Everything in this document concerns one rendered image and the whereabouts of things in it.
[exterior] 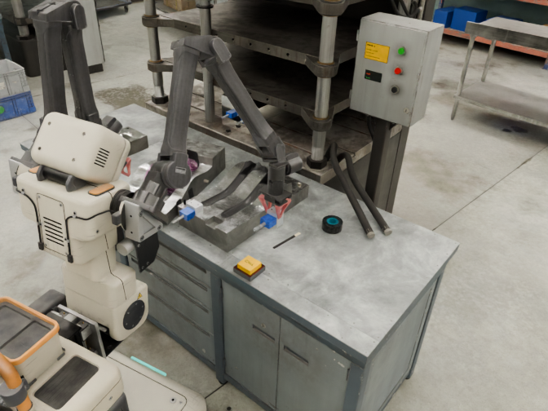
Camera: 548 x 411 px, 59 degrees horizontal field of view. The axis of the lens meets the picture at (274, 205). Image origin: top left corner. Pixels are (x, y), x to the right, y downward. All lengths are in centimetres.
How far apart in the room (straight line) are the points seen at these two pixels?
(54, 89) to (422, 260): 135
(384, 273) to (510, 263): 170
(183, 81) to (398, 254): 99
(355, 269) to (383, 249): 17
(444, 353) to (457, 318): 27
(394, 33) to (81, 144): 129
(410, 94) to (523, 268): 162
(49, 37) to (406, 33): 128
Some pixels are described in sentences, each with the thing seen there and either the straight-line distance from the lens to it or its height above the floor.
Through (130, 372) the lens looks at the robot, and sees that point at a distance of 212.
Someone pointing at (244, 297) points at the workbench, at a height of 64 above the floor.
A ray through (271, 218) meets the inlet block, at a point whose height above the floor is 95.
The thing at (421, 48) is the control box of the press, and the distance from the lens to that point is 204.
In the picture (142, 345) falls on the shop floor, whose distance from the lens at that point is 256.
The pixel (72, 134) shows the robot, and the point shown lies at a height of 136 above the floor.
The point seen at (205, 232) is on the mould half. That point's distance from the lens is 180.
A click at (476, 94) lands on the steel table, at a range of 520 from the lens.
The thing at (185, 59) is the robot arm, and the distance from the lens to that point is 140.
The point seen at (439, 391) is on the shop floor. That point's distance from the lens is 249.
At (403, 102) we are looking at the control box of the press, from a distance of 212.
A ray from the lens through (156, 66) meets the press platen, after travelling 294.
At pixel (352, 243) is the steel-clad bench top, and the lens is 185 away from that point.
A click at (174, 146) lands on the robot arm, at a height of 132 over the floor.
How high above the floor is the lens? 193
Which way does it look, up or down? 34 degrees down
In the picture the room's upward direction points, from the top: 2 degrees clockwise
